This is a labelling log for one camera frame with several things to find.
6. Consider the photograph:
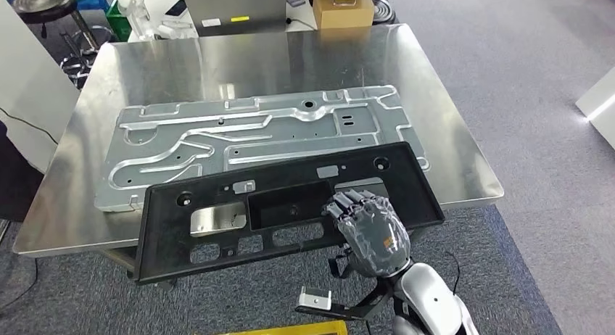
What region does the thin black cable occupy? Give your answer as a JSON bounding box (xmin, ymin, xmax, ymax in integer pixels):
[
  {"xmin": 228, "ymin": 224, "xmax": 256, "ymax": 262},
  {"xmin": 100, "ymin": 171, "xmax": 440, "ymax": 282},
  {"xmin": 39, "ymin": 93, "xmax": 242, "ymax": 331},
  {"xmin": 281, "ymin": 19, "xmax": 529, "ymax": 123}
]
[{"xmin": 0, "ymin": 107, "xmax": 59, "ymax": 146}]

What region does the stainless steel workbench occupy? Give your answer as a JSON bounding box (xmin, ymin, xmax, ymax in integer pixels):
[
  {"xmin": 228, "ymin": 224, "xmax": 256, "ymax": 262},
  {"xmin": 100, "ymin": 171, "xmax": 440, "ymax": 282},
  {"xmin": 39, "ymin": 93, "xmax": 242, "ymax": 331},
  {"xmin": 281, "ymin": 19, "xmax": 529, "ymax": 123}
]
[{"xmin": 12, "ymin": 22, "xmax": 505, "ymax": 288}]

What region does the clear plastic bottle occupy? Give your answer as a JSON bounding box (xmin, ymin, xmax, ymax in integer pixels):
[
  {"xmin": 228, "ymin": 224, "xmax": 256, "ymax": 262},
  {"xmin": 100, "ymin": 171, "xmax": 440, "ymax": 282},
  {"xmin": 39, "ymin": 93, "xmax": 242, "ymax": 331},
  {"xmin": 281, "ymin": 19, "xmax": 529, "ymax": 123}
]
[{"xmin": 115, "ymin": 0, "xmax": 156, "ymax": 41}]

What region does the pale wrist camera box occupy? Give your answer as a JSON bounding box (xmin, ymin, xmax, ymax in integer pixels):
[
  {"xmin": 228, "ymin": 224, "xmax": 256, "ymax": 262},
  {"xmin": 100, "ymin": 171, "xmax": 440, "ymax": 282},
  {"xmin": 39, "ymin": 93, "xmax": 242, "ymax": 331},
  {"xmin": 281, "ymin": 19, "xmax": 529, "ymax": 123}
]
[{"xmin": 297, "ymin": 286, "xmax": 333, "ymax": 312}]

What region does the green plastic crate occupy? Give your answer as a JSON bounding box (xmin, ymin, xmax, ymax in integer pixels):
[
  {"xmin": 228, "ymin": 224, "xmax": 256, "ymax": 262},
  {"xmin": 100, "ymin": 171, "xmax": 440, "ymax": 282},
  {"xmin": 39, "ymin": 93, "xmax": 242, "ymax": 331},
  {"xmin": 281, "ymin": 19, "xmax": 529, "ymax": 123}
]
[{"xmin": 104, "ymin": 0, "xmax": 131, "ymax": 41}]

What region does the silver stamped metal panel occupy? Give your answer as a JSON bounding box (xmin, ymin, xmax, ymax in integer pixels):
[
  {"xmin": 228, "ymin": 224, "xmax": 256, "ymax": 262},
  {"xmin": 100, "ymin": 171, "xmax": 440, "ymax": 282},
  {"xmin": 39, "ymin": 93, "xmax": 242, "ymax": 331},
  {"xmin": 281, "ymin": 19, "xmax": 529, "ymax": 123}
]
[{"xmin": 94, "ymin": 84, "xmax": 431, "ymax": 215}]

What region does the white counter with light strip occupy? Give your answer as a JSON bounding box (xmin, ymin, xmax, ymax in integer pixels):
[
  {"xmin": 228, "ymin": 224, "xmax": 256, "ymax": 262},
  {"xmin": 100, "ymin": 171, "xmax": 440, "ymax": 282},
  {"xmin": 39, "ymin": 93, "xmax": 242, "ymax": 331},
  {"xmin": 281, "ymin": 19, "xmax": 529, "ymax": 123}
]
[{"xmin": 575, "ymin": 66, "xmax": 615, "ymax": 152}]

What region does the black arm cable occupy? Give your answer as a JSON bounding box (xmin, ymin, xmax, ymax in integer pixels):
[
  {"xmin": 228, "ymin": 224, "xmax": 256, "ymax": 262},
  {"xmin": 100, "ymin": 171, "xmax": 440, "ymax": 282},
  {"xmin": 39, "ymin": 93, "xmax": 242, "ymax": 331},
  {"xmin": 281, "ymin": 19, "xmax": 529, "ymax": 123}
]
[{"xmin": 444, "ymin": 251, "xmax": 462, "ymax": 297}]

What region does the white partition panel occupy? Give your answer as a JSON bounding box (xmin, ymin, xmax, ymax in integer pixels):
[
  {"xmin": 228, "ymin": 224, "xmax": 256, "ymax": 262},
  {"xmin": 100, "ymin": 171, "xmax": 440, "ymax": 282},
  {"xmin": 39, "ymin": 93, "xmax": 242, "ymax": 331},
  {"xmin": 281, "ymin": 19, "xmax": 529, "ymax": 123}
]
[{"xmin": 0, "ymin": 0, "xmax": 81, "ymax": 174}]

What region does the clear plastic container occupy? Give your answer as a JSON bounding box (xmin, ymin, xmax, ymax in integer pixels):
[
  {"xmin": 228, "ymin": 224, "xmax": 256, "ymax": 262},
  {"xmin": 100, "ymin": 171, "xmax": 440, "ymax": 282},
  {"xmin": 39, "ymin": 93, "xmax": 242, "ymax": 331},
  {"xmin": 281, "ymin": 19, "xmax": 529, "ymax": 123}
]
[{"xmin": 156, "ymin": 19, "xmax": 199, "ymax": 40}]

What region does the black round disc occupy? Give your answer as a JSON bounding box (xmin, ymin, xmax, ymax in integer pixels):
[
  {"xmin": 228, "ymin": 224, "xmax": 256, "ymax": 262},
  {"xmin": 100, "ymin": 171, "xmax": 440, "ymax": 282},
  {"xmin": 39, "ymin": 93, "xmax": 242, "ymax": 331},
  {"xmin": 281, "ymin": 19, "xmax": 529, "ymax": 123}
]
[{"xmin": 371, "ymin": 0, "xmax": 399, "ymax": 25}]

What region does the grey laptop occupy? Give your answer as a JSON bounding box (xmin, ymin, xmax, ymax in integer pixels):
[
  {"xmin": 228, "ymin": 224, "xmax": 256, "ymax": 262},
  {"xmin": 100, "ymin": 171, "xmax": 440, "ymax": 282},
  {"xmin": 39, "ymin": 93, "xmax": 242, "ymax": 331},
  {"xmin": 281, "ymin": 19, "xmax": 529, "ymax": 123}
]
[{"xmin": 180, "ymin": 0, "xmax": 288, "ymax": 38}]

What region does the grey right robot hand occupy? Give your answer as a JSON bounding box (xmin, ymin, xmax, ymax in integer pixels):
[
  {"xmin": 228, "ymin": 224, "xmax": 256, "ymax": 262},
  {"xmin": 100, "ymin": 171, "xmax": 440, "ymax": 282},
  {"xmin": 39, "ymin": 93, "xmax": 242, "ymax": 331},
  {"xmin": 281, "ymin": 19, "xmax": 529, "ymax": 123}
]
[{"xmin": 321, "ymin": 189, "xmax": 413, "ymax": 278}]

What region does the black plastic mounting plate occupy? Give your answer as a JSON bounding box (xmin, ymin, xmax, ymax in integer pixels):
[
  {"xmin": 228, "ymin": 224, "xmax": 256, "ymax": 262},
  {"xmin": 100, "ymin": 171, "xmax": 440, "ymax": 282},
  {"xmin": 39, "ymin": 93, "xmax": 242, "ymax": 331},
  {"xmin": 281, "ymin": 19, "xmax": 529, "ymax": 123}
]
[{"xmin": 133, "ymin": 141, "xmax": 446, "ymax": 286}]

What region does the black laptop cable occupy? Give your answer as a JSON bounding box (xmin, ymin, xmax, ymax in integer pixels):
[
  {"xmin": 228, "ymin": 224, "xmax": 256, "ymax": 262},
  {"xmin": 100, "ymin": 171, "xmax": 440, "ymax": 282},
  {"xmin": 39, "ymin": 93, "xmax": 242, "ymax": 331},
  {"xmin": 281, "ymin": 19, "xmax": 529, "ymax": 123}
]
[{"xmin": 286, "ymin": 17, "xmax": 315, "ymax": 32}]

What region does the brown cardboard box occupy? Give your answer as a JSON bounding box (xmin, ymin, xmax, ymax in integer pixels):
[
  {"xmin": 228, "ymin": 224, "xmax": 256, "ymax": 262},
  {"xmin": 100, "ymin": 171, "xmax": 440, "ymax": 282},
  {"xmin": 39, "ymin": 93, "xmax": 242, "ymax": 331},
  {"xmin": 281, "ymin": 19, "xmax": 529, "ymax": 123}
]
[{"xmin": 312, "ymin": 0, "xmax": 375, "ymax": 30}]

